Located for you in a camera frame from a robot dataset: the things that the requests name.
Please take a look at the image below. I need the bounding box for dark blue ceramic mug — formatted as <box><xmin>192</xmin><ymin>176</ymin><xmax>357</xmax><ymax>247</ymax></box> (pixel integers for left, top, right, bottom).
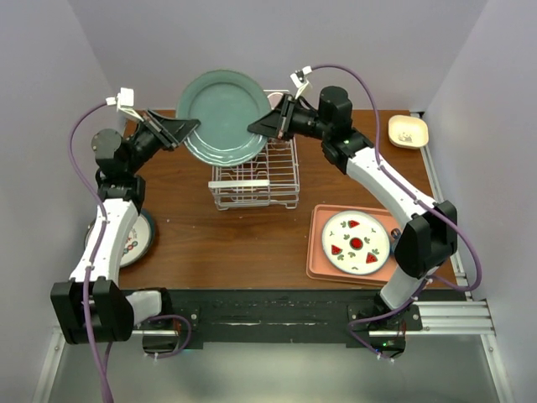
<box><xmin>391</xmin><ymin>228</ymin><xmax>401</xmax><ymax>239</ymax></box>

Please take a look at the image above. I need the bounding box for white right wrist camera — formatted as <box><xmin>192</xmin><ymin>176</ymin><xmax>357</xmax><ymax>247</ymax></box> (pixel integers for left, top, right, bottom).
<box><xmin>289</xmin><ymin>65</ymin><xmax>312</xmax><ymax>99</ymax></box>

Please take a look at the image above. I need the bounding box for purple translucent measuring cup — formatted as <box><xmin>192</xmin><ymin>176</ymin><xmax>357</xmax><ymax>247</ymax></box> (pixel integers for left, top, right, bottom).
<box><xmin>268</xmin><ymin>92</ymin><xmax>284</xmax><ymax>109</ymax></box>

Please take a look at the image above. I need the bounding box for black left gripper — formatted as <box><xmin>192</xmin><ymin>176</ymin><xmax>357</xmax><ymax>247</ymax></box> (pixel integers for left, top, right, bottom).
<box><xmin>127</xmin><ymin>109</ymin><xmax>201</xmax><ymax>175</ymax></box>

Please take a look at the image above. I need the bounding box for plain teal green plate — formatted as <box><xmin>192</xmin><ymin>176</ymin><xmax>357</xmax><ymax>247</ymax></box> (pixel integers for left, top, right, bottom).
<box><xmin>175</xmin><ymin>70</ymin><xmax>272</xmax><ymax>167</ymax></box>

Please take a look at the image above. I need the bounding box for cream square panda bowl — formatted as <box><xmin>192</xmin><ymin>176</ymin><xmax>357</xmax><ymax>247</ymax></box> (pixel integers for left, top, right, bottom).
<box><xmin>388</xmin><ymin>115</ymin><xmax>429</xmax><ymax>149</ymax></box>

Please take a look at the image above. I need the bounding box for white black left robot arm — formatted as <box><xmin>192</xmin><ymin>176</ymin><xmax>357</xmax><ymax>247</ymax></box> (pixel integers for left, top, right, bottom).
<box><xmin>50</xmin><ymin>110</ymin><xmax>200</xmax><ymax>344</ymax></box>

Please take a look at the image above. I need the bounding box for white wire dish rack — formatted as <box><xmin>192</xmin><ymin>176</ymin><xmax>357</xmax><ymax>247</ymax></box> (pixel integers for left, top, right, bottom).
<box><xmin>208</xmin><ymin>88</ymin><xmax>301</xmax><ymax>211</ymax></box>

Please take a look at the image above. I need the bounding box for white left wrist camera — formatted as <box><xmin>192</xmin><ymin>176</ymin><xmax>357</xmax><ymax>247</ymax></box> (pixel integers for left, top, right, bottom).
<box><xmin>105</xmin><ymin>87</ymin><xmax>143</xmax><ymax>122</ymax></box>

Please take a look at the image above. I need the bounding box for white plate with red lettering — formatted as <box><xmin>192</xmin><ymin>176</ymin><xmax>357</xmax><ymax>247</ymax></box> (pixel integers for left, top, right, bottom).
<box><xmin>93</xmin><ymin>209</ymin><xmax>156</xmax><ymax>270</ymax></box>

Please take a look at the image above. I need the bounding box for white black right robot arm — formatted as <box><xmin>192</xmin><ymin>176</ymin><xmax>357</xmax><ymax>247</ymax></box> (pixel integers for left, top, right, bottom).
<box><xmin>248</xmin><ymin>86</ymin><xmax>457</xmax><ymax>330</ymax></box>

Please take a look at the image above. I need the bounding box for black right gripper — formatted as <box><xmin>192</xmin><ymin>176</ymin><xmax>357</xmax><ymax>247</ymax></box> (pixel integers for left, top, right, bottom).
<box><xmin>248</xmin><ymin>94</ymin><xmax>331</xmax><ymax>142</ymax></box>

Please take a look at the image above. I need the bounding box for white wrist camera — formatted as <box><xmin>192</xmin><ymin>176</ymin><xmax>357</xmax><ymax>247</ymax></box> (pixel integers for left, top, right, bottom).
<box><xmin>105</xmin><ymin>87</ymin><xmax>143</xmax><ymax>122</ymax></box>
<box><xmin>289</xmin><ymin>65</ymin><xmax>312</xmax><ymax>99</ymax></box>

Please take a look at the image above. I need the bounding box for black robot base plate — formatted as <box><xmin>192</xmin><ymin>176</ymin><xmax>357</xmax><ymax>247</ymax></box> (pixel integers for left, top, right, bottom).
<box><xmin>136</xmin><ymin>289</ymin><xmax>423</xmax><ymax>354</ymax></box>

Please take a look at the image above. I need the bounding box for pink plastic tray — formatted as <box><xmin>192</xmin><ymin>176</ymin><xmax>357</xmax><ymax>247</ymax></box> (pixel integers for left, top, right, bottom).
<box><xmin>306</xmin><ymin>204</ymin><xmax>398</xmax><ymax>288</ymax></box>

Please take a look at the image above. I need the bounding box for white watermelon pattern plate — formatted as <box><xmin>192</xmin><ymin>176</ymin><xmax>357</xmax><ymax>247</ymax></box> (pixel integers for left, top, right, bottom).
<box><xmin>321</xmin><ymin>210</ymin><xmax>391</xmax><ymax>275</ymax></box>

